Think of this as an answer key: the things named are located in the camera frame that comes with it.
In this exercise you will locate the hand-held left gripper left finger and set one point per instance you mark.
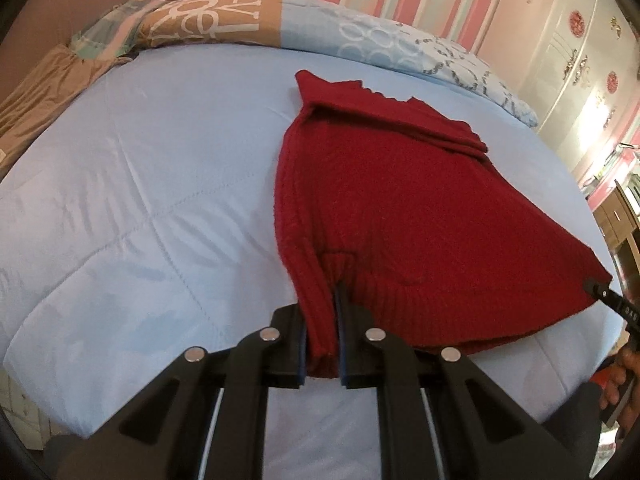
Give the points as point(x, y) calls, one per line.
point(240, 390)

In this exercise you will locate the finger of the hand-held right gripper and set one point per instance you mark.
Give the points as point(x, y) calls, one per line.
point(595, 290)

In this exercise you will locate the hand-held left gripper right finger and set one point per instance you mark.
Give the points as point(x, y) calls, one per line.
point(400, 395)

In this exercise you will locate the red knit sweater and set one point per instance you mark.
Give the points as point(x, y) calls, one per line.
point(400, 210)

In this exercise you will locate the person's right hand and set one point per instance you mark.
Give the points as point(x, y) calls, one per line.
point(617, 377)

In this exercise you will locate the wooden cabinet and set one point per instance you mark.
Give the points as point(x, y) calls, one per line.
point(617, 220)

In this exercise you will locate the light blue quilt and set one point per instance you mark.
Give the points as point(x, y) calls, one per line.
point(125, 200)

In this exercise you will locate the white wardrobe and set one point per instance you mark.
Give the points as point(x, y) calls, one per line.
point(565, 45)

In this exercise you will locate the brown cloth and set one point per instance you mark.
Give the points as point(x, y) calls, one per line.
point(45, 100)

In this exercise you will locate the patterned blue orange pillow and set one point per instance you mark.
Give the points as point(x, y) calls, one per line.
point(310, 25)

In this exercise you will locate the plaid pillow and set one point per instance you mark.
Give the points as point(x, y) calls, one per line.
point(110, 25)

